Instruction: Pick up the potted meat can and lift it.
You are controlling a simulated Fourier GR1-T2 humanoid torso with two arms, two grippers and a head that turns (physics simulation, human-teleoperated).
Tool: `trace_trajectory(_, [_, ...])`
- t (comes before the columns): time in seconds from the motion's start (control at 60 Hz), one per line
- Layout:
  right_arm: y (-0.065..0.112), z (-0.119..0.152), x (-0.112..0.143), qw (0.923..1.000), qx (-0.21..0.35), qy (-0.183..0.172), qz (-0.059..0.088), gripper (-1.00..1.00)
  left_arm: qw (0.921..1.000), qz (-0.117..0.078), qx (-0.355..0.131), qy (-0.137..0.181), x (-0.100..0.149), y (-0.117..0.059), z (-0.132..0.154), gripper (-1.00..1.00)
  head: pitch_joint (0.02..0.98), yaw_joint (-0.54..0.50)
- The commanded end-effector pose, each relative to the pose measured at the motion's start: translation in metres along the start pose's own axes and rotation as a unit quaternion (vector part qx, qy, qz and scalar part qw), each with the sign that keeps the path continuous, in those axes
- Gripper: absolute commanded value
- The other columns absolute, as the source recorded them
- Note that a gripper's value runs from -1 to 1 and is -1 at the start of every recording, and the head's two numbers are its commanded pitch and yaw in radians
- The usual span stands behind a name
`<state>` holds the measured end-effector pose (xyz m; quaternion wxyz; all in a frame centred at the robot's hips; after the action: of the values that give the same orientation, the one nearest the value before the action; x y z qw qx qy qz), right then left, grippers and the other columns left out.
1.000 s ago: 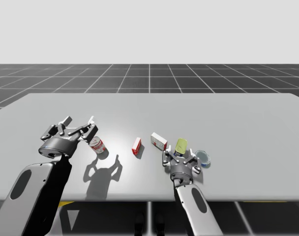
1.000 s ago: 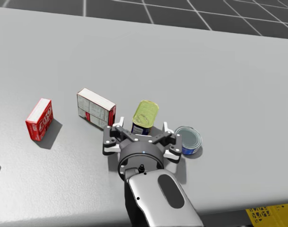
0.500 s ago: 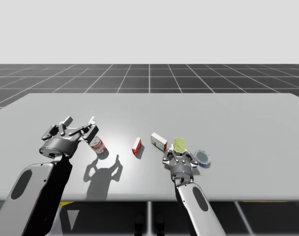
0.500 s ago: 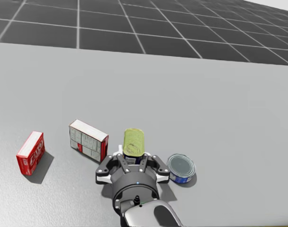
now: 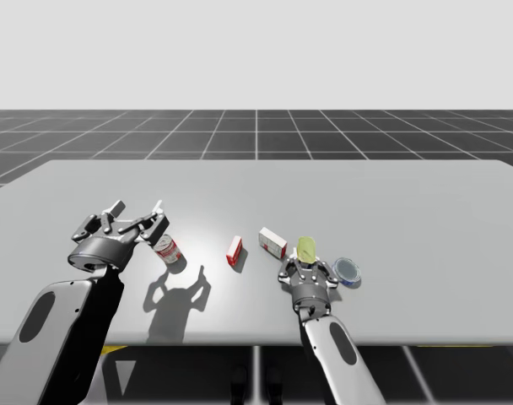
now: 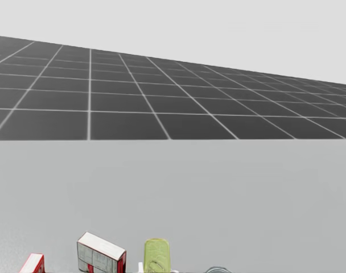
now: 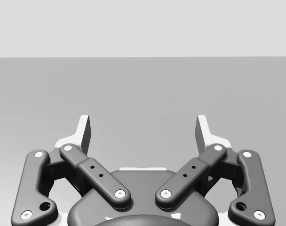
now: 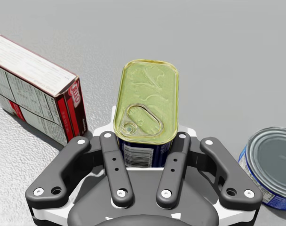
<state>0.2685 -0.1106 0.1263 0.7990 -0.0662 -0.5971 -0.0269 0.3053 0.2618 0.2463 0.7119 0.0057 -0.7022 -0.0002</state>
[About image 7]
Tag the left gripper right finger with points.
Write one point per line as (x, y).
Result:
(216, 162)

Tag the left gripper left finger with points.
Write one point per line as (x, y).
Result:
(70, 162)

